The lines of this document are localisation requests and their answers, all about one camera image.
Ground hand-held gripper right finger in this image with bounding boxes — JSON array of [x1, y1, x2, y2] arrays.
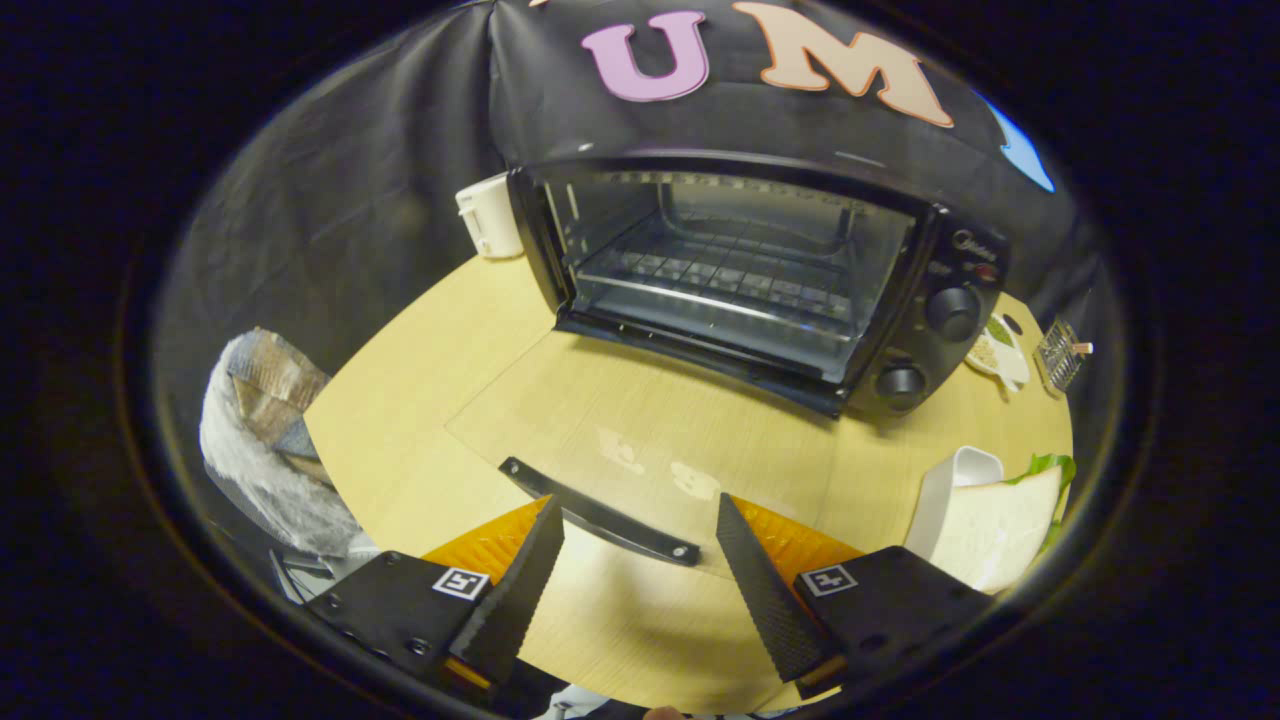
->
[[716, 493, 991, 691]]

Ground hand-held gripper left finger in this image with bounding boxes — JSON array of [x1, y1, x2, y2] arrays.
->
[[305, 495, 566, 691]]

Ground white bread lettuce sandwich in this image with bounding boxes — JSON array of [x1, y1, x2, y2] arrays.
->
[[945, 453, 1078, 593]]

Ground black toaster oven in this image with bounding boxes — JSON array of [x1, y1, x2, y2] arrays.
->
[[445, 155, 1011, 581]]

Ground white pop-up toaster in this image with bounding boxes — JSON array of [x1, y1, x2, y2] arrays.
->
[[456, 173, 526, 261]]

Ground white sandwich holder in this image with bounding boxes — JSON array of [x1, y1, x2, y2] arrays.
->
[[905, 446, 1004, 563]]

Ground white divided spice dish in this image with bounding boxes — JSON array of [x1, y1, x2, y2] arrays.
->
[[965, 313, 1031, 393]]

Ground black backdrop cloth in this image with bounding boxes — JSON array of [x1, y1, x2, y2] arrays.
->
[[150, 0, 1111, 481]]

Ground wire utensil holder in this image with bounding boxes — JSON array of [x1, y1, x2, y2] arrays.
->
[[1033, 318, 1094, 393]]

